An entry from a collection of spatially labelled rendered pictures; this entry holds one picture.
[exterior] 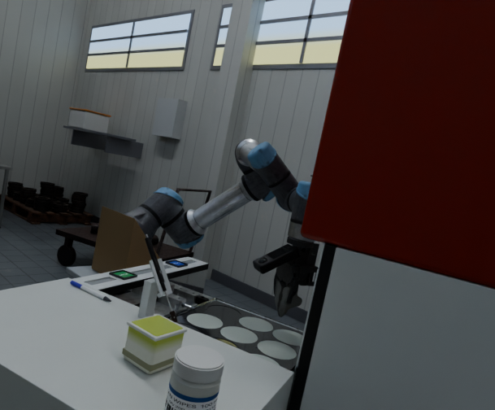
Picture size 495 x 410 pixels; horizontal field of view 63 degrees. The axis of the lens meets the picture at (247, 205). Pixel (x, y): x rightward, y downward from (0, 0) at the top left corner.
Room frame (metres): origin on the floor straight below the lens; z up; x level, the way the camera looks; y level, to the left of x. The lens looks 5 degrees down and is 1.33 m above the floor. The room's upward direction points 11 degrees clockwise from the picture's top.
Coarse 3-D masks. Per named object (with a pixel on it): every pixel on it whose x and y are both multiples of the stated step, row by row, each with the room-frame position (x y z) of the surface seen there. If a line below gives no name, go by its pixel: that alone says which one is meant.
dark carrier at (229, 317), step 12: (192, 312) 1.12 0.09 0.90; (204, 312) 1.14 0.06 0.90; (216, 312) 1.16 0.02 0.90; (228, 312) 1.18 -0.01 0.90; (240, 312) 1.19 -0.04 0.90; (180, 324) 1.02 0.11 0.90; (228, 324) 1.09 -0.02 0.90; (240, 324) 1.10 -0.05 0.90; (276, 324) 1.16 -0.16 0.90; (216, 336) 0.99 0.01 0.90; (264, 336) 1.05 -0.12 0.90; (240, 348) 0.95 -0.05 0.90; (252, 348) 0.96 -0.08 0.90; (276, 360) 0.92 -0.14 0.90; (288, 360) 0.94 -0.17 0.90
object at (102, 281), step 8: (168, 264) 1.34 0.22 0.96; (192, 264) 1.41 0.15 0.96; (200, 264) 1.43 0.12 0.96; (136, 272) 1.20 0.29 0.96; (144, 272) 1.22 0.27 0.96; (168, 272) 1.26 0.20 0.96; (80, 280) 1.03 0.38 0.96; (88, 280) 1.04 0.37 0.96; (96, 280) 1.06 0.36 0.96; (104, 280) 1.08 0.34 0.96; (112, 280) 1.09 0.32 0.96; (120, 280) 1.09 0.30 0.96; (128, 280) 1.10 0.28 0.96; (136, 280) 1.12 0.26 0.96; (96, 288) 0.99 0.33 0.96; (104, 288) 1.01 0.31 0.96
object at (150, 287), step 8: (152, 264) 0.85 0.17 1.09; (160, 264) 0.87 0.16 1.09; (152, 272) 0.86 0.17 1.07; (152, 280) 0.87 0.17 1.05; (144, 288) 0.85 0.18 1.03; (152, 288) 0.85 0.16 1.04; (160, 288) 0.83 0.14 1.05; (168, 288) 0.86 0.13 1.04; (144, 296) 0.85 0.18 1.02; (152, 296) 0.86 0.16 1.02; (160, 296) 0.84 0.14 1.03; (144, 304) 0.85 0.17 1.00; (152, 304) 0.86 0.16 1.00; (144, 312) 0.85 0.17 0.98; (152, 312) 0.87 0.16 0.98
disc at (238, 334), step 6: (222, 330) 1.04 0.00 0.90; (228, 330) 1.04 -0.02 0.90; (234, 330) 1.05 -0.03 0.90; (240, 330) 1.06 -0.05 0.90; (246, 330) 1.07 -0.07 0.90; (228, 336) 1.01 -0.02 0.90; (234, 336) 1.02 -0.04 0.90; (240, 336) 1.02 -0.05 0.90; (246, 336) 1.03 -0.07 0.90; (252, 336) 1.04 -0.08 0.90; (246, 342) 0.99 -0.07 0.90; (252, 342) 1.00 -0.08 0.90
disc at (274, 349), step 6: (258, 342) 1.01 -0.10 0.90; (264, 342) 1.01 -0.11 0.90; (270, 342) 1.02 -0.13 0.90; (276, 342) 1.03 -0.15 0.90; (258, 348) 0.97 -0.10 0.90; (264, 348) 0.98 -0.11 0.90; (270, 348) 0.99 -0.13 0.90; (276, 348) 0.99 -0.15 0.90; (282, 348) 1.00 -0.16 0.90; (288, 348) 1.01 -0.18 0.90; (270, 354) 0.95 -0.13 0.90; (276, 354) 0.96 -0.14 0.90; (282, 354) 0.97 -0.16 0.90; (288, 354) 0.97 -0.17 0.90; (294, 354) 0.98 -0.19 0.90
